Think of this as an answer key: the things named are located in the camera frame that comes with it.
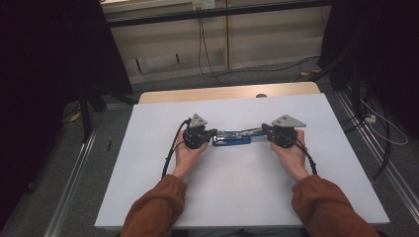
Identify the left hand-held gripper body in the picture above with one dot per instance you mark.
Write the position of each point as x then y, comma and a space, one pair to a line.
194, 136

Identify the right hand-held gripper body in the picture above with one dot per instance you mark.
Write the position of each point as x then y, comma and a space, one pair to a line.
283, 135

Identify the blue stapler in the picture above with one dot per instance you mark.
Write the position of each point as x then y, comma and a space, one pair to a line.
230, 141

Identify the person's right hand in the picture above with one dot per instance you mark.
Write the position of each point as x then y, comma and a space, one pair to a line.
293, 158

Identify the person's left hand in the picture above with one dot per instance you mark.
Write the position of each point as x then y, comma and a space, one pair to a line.
186, 161

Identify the round table grommet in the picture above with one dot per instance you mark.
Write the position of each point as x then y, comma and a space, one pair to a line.
261, 95

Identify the wooden table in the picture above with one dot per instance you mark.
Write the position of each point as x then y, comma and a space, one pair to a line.
197, 94

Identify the white table sheet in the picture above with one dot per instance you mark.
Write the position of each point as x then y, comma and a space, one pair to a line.
230, 191

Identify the yellow floor tape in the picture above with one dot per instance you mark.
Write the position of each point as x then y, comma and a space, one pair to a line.
313, 71
75, 117

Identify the small black floor item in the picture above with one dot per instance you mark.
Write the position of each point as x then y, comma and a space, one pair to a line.
109, 145

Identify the beige cabinet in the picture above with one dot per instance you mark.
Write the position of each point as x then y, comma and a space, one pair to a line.
270, 39

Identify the black metal stand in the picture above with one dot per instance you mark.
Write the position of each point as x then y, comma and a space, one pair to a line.
354, 82
86, 115

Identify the white power plug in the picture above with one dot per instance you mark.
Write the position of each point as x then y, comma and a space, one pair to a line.
370, 118

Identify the black horizontal bar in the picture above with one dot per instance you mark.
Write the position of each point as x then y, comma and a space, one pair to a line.
164, 18

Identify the black curtain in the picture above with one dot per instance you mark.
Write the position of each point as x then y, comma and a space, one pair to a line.
39, 82
378, 49

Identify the aluminium floor rail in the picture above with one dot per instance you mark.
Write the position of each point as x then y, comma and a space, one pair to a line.
70, 187
395, 177

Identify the white wall socket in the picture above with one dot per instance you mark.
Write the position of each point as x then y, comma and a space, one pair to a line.
203, 4

